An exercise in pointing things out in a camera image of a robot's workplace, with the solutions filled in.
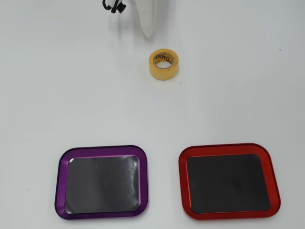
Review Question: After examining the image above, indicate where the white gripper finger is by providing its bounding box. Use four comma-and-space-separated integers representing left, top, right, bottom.
132, 0, 158, 39

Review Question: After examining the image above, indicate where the yellow masking tape roll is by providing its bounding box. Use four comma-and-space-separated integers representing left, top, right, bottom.
149, 48, 179, 81

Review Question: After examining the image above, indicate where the purple metal dish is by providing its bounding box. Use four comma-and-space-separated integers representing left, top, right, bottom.
54, 145, 149, 220

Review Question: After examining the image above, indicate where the red metal dish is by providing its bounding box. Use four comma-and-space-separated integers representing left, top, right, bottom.
178, 143, 281, 220

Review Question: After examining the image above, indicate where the black cable clip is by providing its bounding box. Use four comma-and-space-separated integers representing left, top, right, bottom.
112, 2, 126, 14

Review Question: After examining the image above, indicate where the black cable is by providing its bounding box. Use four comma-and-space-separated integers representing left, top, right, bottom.
102, 0, 120, 12

